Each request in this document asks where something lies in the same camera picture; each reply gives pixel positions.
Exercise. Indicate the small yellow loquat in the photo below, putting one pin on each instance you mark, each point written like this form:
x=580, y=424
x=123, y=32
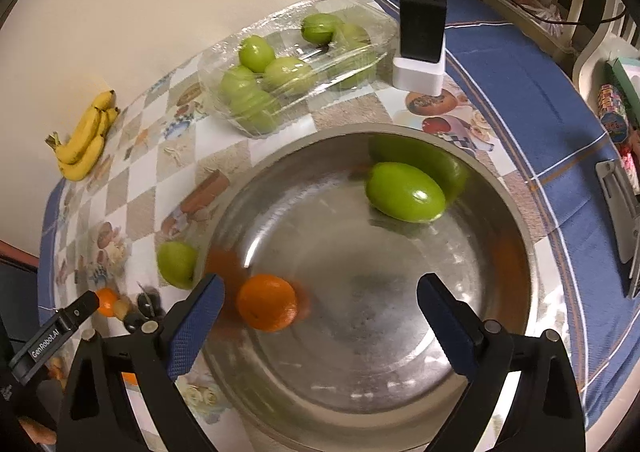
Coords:
x=121, y=307

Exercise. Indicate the stainless steel bowl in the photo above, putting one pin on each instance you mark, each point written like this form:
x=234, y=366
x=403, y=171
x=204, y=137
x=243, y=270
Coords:
x=360, y=312

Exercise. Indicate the printed checked tablecloth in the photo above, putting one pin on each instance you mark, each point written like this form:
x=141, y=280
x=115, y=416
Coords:
x=500, y=82

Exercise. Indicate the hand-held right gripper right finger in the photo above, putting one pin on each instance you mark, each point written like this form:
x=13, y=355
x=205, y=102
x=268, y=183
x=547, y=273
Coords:
x=450, y=327

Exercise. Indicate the yellow banana bunch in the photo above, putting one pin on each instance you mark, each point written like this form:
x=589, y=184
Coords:
x=82, y=147

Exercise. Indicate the small dark plum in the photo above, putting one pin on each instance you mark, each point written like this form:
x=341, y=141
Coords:
x=133, y=323
x=148, y=302

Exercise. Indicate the orange mandarin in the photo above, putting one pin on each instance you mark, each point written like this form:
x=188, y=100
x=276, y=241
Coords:
x=106, y=301
x=266, y=302
x=129, y=378

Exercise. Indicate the person's left hand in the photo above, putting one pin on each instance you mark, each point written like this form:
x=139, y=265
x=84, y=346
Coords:
x=37, y=432

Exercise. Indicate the green box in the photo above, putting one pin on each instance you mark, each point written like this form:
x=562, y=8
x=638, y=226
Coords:
x=625, y=72

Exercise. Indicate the oval green jujube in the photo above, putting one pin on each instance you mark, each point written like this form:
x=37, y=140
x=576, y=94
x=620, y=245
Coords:
x=176, y=264
x=405, y=192

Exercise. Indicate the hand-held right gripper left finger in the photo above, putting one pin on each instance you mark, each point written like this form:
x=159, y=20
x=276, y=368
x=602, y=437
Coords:
x=195, y=327

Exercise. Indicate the white wooden chair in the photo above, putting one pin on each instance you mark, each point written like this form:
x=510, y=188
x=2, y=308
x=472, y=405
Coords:
x=582, y=57

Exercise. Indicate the white charging dock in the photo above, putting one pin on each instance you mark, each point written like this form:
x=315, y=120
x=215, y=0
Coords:
x=417, y=77

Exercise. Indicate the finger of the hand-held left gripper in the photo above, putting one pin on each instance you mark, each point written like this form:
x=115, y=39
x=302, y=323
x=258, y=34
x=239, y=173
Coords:
x=50, y=339

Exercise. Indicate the black power adapter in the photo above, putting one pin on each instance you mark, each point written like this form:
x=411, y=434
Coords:
x=422, y=22

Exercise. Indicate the silver metal stand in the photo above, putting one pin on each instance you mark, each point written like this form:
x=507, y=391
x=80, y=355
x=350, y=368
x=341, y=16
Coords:
x=617, y=212

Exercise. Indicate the pile of green jujubes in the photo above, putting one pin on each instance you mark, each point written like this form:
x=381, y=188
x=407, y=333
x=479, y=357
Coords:
x=287, y=75

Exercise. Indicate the clear plastic clamshell container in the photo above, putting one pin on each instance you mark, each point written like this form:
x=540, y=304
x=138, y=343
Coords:
x=280, y=97

